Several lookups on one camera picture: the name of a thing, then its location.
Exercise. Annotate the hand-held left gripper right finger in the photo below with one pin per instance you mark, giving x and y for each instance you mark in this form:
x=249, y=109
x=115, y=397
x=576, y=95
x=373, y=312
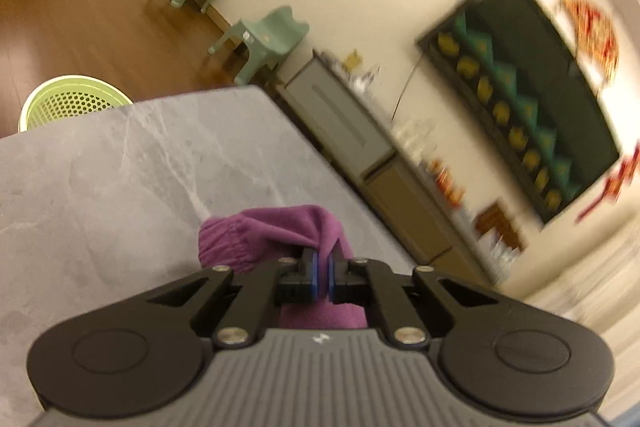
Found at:
x=331, y=277

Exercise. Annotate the grey and brown sideboard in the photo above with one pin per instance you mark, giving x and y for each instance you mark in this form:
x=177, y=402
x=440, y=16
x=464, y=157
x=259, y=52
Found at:
x=360, y=142

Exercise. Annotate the wall television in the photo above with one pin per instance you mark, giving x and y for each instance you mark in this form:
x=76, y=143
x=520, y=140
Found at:
x=540, y=107

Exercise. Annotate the red fruit bowl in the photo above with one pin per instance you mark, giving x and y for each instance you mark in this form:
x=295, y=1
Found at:
x=447, y=184

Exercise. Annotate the red hanging knot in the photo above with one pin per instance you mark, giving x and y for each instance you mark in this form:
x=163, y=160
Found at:
x=617, y=179

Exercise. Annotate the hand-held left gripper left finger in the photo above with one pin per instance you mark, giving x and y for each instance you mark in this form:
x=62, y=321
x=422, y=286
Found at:
x=313, y=277

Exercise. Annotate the green perforated waste basket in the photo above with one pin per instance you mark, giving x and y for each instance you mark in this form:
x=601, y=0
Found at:
x=70, y=102

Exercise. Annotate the purple fleece garment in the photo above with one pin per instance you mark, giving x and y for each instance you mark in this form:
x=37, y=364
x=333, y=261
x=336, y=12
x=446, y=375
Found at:
x=250, y=232

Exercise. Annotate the wooden chess board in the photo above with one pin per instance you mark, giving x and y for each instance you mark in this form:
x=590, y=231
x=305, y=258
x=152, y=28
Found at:
x=497, y=227

